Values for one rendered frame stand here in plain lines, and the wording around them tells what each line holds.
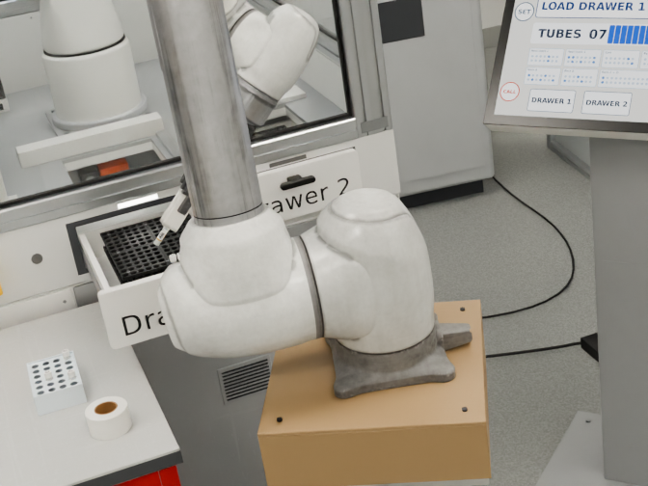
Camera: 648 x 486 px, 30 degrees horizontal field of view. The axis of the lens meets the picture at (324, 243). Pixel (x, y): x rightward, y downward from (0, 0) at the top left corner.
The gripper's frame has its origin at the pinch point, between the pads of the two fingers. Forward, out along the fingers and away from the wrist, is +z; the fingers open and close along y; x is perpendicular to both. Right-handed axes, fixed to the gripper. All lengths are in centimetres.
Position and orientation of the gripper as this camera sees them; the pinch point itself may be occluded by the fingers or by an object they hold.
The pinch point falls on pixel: (177, 210)
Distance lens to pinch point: 217.7
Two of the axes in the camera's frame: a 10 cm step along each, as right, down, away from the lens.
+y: -3.3, -3.6, 8.7
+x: -7.7, -4.4, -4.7
